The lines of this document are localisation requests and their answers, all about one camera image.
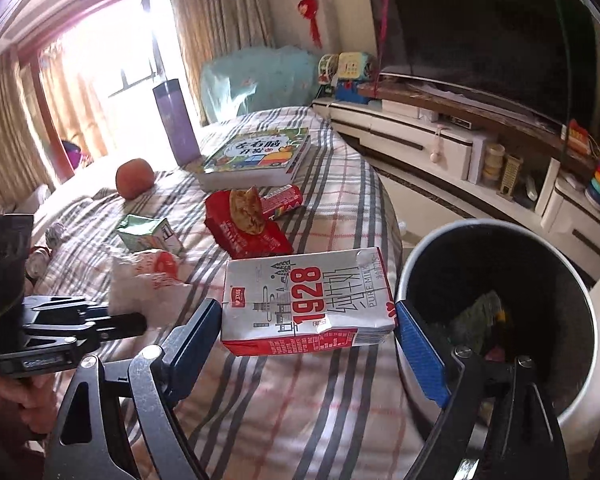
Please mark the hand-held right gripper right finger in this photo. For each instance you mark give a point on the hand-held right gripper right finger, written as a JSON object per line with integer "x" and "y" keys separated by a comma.
{"x": 422, "y": 355}

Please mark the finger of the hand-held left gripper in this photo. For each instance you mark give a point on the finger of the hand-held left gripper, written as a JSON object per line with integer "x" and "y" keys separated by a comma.
{"x": 120, "y": 325}

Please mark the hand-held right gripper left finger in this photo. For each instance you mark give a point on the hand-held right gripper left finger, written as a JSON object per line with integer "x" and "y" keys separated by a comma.
{"x": 195, "y": 345}

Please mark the white trash bin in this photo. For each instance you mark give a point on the white trash bin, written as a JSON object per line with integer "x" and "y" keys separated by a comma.
{"x": 480, "y": 270}

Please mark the red white milk carton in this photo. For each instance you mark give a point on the red white milk carton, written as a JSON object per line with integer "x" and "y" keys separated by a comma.
{"x": 300, "y": 300}

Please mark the person's left forearm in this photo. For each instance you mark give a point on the person's left forearm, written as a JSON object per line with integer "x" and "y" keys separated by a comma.
{"x": 5, "y": 460}

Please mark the person's left hand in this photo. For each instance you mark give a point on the person's left hand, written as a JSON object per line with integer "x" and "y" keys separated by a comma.
{"x": 15, "y": 400}

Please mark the white plastic bag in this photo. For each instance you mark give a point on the white plastic bag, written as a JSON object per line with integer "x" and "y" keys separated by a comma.
{"x": 145, "y": 280}

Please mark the green drink carton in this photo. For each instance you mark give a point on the green drink carton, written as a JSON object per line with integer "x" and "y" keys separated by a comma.
{"x": 147, "y": 235}

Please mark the red snack bag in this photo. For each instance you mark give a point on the red snack bag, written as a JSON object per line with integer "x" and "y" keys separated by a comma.
{"x": 240, "y": 242}

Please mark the purple plastic bowl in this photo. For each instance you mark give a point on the purple plastic bowl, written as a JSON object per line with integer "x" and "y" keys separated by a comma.
{"x": 75, "y": 155}

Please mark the beige patterned curtain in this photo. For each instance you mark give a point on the beige patterned curtain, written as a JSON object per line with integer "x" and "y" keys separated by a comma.
{"x": 220, "y": 20}
{"x": 10, "y": 135}

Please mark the round brown cracker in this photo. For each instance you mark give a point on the round brown cracker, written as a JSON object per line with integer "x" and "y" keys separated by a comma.
{"x": 247, "y": 210}

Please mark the orange fruit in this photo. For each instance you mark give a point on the orange fruit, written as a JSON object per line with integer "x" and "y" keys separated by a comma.
{"x": 135, "y": 177}

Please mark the red drink can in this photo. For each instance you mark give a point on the red drink can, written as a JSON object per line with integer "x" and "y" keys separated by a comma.
{"x": 282, "y": 202}

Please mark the children's picture book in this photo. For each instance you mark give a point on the children's picture book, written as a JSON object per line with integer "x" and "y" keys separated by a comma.
{"x": 255, "y": 157}

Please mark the metal grater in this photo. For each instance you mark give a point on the metal grater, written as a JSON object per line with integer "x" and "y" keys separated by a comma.
{"x": 510, "y": 177}

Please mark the stack of tape rolls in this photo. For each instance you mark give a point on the stack of tape rolls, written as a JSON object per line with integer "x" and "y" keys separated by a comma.
{"x": 493, "y": 162}

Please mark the purple water bottle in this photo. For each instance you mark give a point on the purple water bottle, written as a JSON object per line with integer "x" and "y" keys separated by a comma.
{"x": 175, "y": 125}

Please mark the white hanging drawer lock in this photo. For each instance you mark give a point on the white hanging drawer lock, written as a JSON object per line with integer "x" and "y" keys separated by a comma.
{"x": 435, "y": 147}

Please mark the white television stand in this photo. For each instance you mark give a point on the white television stand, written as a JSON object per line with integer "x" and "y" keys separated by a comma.
{"x": 405, "y": 135}

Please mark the toy telephone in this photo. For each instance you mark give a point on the toy telephone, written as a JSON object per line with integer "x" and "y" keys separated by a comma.
{"x": 578, "y": 137}

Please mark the teal pillow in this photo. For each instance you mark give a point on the teal pillow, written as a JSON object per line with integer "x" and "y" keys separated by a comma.
{"x": 260, "y": 80}

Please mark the colourful activity toy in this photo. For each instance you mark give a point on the colourful activity toy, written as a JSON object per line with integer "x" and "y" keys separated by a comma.
{"x": 347, "y": 75}

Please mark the black television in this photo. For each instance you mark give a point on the black television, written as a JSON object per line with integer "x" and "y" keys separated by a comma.
{"x": 480, "y": 45}

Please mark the red hanging knot decoration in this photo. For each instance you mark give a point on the red hanging knot decoration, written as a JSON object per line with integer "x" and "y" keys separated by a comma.
{"x": 307, "y": 5}

